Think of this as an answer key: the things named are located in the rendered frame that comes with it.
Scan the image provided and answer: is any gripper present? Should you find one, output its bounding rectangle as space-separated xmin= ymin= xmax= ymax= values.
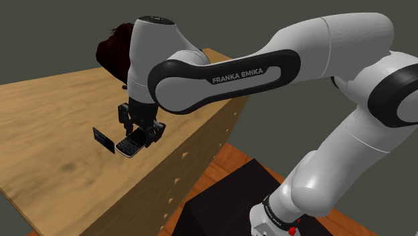
xmin=117 ymin=97 xmax=167 ymax=148

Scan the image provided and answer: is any dark red furry object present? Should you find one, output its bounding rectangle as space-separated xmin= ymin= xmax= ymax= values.
xmin=95 ymin=22 xmax=135 ymax=84

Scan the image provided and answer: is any light wooden chest of drawers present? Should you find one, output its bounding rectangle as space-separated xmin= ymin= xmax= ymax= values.
xmin=0 ymin=48 xmax=250 ymax=236

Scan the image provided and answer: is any black keypad mobile phone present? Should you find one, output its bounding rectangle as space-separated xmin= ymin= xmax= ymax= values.
xmin=115 ymin=127 xmax=147 ymax=159

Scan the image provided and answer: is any dark blue flat card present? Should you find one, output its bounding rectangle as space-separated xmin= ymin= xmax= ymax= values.
xmin=92 ymin=127 xmax=116 ymax=155

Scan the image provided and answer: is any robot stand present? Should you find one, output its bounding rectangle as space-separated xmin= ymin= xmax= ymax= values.
xmin=171 ymin=158 xmax=334 ymax=236

